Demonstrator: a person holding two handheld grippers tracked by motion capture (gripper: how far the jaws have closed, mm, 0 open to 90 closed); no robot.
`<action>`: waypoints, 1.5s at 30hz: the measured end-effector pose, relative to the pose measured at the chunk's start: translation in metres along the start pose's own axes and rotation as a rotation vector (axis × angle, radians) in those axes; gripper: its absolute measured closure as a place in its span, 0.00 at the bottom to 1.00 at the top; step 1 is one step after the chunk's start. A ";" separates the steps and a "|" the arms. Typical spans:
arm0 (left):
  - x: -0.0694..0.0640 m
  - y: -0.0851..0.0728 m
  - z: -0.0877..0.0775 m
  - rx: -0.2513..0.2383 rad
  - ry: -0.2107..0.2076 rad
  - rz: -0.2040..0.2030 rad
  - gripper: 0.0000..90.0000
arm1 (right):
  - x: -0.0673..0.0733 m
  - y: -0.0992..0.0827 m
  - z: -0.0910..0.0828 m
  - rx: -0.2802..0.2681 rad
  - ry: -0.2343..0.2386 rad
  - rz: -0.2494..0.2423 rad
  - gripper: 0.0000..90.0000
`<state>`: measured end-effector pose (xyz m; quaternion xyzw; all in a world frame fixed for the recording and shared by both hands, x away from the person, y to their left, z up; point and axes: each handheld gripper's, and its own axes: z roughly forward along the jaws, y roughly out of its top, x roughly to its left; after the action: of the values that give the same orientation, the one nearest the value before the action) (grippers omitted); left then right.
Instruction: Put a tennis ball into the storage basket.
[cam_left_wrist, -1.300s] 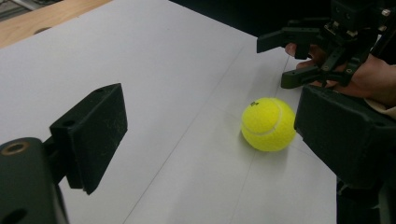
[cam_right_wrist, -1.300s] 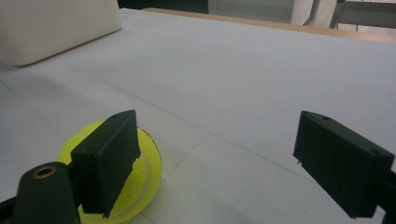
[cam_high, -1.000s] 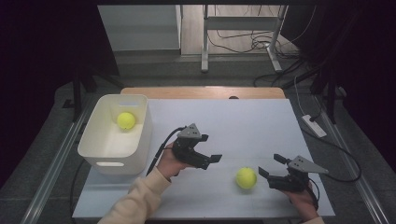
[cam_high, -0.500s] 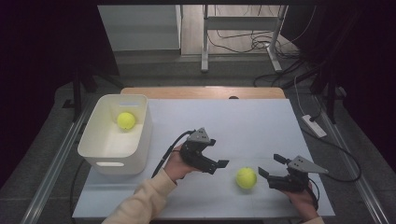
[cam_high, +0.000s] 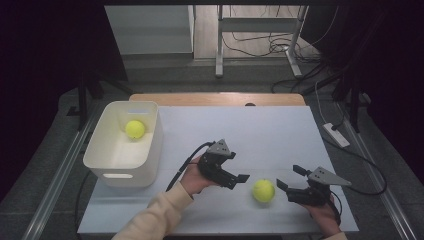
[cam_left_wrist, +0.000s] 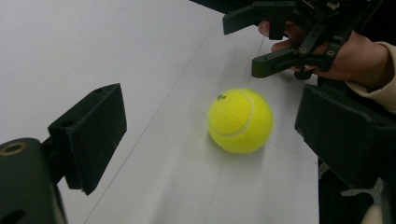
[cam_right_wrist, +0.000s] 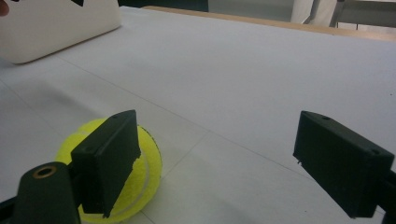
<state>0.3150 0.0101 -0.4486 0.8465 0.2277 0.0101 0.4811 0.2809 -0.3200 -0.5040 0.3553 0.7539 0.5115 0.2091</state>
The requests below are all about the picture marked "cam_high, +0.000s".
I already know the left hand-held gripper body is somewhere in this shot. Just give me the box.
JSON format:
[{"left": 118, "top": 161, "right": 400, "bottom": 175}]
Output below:
[{"left": 198, "top": 138, "right": 239, "bottom": 190}]

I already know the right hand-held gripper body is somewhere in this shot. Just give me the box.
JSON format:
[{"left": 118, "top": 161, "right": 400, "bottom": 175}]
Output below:
[{"left": 287, "top": 166, "right": 353, "bottom": 207}]

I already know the yellow tennis ball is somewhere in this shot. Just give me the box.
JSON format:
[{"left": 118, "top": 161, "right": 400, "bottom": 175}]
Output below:
[
  {"left": 251, "top": 178, "right": 276, "bottom": 204},
  {"left": 124, "top": 119, "right": 147, "bottom": 140}
]

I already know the white plastic bin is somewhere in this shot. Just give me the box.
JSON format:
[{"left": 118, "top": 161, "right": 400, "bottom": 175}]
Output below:
[{"left": 82, "top": 100, "right": 165, "bottom": 188}]

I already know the person's right hand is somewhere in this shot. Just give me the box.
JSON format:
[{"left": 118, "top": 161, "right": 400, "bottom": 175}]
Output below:
[{"left": 301, "top": 196, "right": 343, "bottom": 238}]

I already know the person's left hand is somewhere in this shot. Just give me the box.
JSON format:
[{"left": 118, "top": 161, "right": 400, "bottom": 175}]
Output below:
[{"left": 179, "top": 155, "right": 221, "bottom": 198}]

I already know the white board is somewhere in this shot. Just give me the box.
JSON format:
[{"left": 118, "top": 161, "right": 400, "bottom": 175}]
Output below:
[{"left": 77, "top": 105, "right": 360, "bottom": 234}]

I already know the white power strip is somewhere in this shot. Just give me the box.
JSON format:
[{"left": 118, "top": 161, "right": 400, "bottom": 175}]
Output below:
[{"left": 322, "top": 122, "right": 351, "bottom": 149}]

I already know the black metal stand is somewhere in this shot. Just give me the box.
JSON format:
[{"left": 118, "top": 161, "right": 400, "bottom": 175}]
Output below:
[
  {"left": 333, "top": 66, "right": 363, "bottom": 134},
  {"left": 66, "top": 71, "right": 134, "bottom": 131}
]

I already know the white cabinet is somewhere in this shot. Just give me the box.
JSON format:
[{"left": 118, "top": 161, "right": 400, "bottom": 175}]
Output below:
[{"left": 104, "top": 4, "right": 196, "bottom": 56}]

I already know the left hand-held gripper cable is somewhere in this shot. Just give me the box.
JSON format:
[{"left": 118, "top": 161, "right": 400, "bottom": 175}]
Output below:
[{"left": 165, "top": 141, "right": 216, "bottom": 193}]

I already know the hand-held gripper cable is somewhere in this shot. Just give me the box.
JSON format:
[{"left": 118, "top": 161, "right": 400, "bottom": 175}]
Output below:
[
  {"left": 321, "top": 134, "right": 388, "bottom": 226},
  {"left": 165, "top": 141, "right": 216, "bottom": 193}
]

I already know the right hand-held gripper cable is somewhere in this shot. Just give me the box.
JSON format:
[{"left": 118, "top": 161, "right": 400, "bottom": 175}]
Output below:
[{"left": 321, "top": 134, "right": 388, "bottom": 226}]

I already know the metal floor rail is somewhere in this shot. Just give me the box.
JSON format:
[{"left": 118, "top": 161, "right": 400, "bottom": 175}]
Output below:
[
  {"left": 336, "top": 103, "right": 418, "bottom": 240},
  {"left": 21, "top": 109, "right": 101, "bottom": 240}
]

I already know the bundle of black cables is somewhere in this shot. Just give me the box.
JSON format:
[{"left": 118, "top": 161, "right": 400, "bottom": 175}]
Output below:
[{"left": 221, "top": 4, "right": 341, "bottom": 94}]

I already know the white metal desk frame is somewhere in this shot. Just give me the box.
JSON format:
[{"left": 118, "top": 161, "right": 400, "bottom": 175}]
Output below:
[{"left": 214, "top": 4, "right": 309, "bottom": 79}]

